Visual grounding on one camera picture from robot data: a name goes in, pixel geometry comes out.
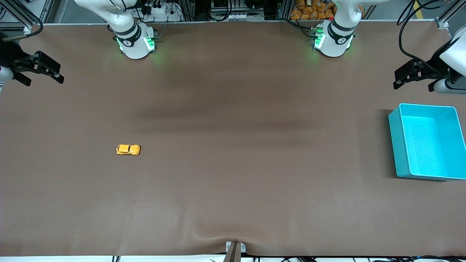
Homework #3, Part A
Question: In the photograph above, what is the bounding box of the aluminium frame profile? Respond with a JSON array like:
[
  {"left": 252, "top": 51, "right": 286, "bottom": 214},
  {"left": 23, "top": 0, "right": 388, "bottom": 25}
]
[
  {"left": 0, "top": 0, "right": 55, "bottom": 35},
  {"left": 435, "top": 0, "right": 466, "bottom": 39}
]

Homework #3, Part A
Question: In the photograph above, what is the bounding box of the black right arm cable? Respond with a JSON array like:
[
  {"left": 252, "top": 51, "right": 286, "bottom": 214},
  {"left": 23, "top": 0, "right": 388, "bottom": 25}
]
[{"left": 0, "top": 0, "right": 44, "bottom": 41}]

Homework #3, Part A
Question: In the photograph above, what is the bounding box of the brown table mat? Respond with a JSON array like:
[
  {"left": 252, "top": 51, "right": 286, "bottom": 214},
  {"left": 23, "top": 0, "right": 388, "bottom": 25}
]
[{"left": 0, "top": 20, "right": 466, "bottom": 257}]

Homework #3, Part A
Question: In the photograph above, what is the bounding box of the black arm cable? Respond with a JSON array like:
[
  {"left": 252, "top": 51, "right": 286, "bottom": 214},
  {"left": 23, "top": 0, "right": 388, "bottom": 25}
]
[
  {"left": 0, "top": 0, "right": 44, "bottom": 41},
  {"left": 397, "top": 0, "right": 455, "bottom": 71}
]

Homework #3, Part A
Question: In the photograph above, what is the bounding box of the yellow beetle toy car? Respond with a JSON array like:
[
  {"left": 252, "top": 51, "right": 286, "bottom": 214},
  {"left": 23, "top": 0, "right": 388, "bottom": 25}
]
[{"left": 116, "top": 144, "right": 141, "bottom": 156}]

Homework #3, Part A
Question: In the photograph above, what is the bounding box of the orange packaged goods pile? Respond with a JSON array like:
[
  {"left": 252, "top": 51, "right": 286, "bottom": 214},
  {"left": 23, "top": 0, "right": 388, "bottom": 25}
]
[{"left": 290, "top": 0, "right": 365, "bottom": 20}]

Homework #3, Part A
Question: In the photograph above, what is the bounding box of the grey control unit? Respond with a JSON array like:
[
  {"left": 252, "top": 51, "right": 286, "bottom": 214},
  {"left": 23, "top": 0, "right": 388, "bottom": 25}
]
[{"left": 210, "top": 0, "right": 265, "bottom": 21}]

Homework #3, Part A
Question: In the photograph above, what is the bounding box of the metal table edge clamp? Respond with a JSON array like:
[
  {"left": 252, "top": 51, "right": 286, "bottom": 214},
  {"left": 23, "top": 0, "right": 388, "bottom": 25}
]
[{"left": 226, "top": 241, "right": 246, "bottom": 262}]

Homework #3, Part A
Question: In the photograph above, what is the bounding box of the white power strip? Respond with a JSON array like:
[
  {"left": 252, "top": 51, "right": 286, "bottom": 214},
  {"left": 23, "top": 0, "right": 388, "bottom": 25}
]
[{"left": 144, "top": 3, "right": 182, "bottom": 22}]

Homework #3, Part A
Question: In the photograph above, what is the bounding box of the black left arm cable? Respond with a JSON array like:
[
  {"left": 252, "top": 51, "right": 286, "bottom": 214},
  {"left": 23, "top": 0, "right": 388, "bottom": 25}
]
[{"left": 397, "top": 0, "right": 455, "bottom": 71}]

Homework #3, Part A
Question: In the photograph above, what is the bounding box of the cyan plastic storage box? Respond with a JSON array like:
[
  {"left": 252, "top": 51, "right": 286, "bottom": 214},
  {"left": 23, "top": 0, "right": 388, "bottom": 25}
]
[{"left": 388, "top": 103, "right": 466, "bottom": 181}]

